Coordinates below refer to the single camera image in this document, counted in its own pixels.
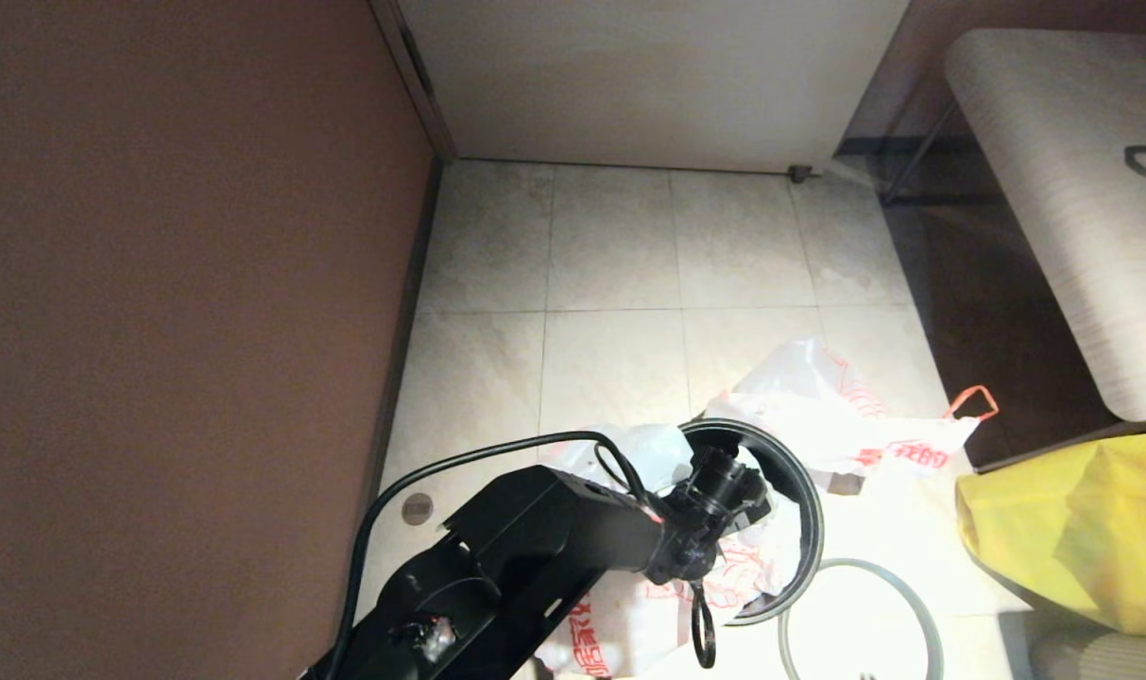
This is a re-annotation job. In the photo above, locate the grey door frame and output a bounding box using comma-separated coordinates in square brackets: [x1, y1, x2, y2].
[369, 0, 458, 162]

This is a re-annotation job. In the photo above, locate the cream ribbed cylinder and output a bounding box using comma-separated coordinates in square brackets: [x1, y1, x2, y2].
[1030, 633, 1146, 680]

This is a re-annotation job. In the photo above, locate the yellow plastic bag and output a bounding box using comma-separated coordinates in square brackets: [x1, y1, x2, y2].
[955, 432, 1146, 639]

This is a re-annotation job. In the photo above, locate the white plastic bag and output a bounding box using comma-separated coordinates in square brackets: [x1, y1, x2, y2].
[533, 422, 805, 679]

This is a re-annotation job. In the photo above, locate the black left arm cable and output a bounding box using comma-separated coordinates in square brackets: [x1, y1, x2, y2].
[325, 431, 723, 670]

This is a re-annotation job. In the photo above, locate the dark baseboard strip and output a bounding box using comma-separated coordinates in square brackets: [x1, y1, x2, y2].
[332, 156, 444, 662]

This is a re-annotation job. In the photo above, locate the thin metal table leg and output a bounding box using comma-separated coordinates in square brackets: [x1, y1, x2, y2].
[878, 94, 1008, 207]

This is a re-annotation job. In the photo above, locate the grey bin rim ring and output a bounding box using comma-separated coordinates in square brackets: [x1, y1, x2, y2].
[778, 557, 944, 680]

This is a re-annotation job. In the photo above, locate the white door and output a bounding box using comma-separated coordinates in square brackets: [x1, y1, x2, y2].
[398, 0, 914, 176]

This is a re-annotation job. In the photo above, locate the black round trash bin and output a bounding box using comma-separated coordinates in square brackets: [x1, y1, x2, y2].
[676, 418, 827, 626]

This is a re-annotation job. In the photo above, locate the white red-printed trash bag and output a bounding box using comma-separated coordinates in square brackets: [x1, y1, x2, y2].
[705, 338, 999, 492]

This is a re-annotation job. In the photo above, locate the beige woodgrain table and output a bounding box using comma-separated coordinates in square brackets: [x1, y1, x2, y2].
[945, 28, 1146, 424]

